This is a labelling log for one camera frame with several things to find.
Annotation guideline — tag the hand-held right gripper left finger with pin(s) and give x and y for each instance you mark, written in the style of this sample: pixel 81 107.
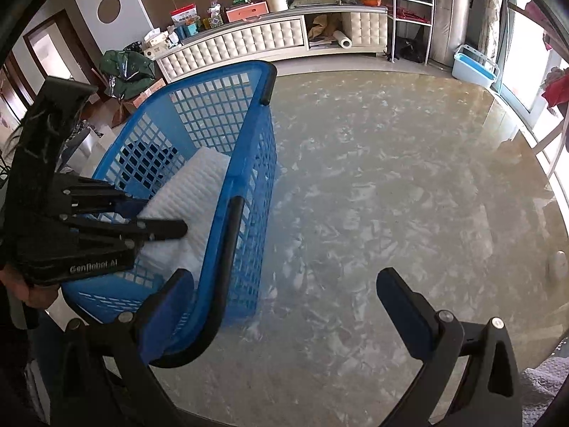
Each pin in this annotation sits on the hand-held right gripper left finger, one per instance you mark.
pixel 174 302

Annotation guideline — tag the person's left hand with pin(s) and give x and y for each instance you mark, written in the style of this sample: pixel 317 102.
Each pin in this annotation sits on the person's left hand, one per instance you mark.
pixel 26 294

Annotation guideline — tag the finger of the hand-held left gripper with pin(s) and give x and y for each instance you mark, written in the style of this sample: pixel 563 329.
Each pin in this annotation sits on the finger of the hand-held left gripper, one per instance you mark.
pixel 106 198
pixel 160 229

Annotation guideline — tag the blue plastic basket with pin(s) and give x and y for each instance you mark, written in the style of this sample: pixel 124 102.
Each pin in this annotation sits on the blue plastic basket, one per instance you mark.
pixel 249 164

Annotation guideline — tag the red and white packet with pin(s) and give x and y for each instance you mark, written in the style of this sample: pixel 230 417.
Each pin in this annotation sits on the red and white packet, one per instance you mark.
pixel 184 14

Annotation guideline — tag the curtain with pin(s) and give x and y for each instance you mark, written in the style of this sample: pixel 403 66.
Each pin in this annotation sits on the curtain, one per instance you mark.
pixel 492 9

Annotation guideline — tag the green plastic bag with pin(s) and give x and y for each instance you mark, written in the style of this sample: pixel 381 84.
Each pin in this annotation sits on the green plastic bag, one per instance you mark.
pixel 126 69

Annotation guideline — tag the white towel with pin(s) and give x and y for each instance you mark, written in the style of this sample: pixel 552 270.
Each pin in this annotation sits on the white towel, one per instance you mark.
pixel 195 187

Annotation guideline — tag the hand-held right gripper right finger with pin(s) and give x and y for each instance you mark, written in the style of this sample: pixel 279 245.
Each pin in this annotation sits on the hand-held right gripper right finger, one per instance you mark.
pixel 402 304

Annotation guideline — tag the white tufted cabinet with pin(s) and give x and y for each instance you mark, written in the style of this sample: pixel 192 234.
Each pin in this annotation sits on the white tufted cabinet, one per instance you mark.
pixel 249 38

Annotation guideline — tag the blue bucket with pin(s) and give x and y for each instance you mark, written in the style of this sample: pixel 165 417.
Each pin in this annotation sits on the blue bucket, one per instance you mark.
pixel 473 70

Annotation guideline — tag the wooden door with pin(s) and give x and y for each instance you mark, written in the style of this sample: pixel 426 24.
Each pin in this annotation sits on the wooden door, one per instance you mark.
pixel 49 49

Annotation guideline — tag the cardboard box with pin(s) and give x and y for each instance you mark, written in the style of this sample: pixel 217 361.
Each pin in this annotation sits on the cardboard box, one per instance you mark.
pixel 142 96

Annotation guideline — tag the silver paper bag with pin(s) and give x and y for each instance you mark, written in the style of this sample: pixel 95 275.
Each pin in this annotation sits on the silver paper bag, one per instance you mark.
pixel 89 142

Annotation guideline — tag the pink box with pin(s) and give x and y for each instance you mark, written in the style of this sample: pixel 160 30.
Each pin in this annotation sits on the pink box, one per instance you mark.
pixel 246 11

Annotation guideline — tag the tan bag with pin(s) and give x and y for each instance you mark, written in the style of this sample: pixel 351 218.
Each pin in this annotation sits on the tan bag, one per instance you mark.
pixel 322 26

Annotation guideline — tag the white metal rack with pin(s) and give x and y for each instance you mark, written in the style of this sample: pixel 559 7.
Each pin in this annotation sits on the white metal rack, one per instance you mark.
pixel 431 18

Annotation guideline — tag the tissue box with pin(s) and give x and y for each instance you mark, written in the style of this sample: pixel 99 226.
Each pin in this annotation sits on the tissue box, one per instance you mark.
pixel 154 38

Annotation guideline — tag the white paper roll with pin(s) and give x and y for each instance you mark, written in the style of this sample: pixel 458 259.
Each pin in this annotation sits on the white paper roll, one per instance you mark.
pixel 342 38

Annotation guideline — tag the grey towel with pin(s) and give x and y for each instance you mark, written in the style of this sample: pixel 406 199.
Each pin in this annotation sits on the grey towel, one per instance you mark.
pixel 543 387

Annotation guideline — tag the black bag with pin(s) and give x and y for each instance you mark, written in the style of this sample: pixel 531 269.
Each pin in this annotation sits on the black bag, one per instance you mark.
pixel 409 49

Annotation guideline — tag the red cloth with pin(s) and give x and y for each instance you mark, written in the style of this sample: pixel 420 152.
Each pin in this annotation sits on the red cloth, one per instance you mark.
pixel 558 91

